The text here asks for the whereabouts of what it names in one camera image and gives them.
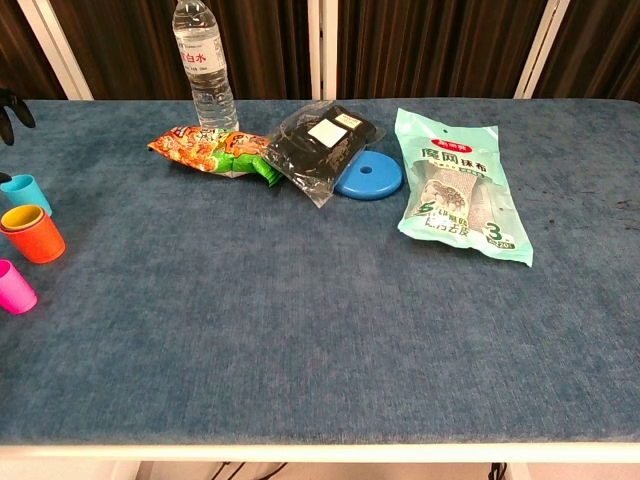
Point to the mint green cloth package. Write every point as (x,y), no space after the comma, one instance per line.
(460,170)

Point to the light blue plastic cup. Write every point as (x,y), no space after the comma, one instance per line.
(27,192)

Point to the clear plastic water bottle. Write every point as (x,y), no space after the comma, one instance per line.
(207,70)

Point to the black socks in clear bag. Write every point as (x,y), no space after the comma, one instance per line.
(310,155)

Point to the orange plastic cup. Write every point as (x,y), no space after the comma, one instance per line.
(40,245)

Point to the blue disc with hole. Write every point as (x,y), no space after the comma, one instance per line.
(372,182)

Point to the dark brown pleated curtain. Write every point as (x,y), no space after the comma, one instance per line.
(430,50)
(20,60)
(600,50)
(130,50)

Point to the white partition frame post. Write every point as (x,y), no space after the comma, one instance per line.
(322,50)
(60,50)
(542,50)

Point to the pink plastic cup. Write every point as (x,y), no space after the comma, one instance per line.
(15,292)

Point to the blue velvet table mat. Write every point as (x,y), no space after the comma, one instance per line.
(300,325)

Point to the orange green snack bag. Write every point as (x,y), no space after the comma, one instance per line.
(200,150)

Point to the yellow plastic cup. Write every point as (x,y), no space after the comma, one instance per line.
(22,216)

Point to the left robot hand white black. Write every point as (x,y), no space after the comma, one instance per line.
(7,112)

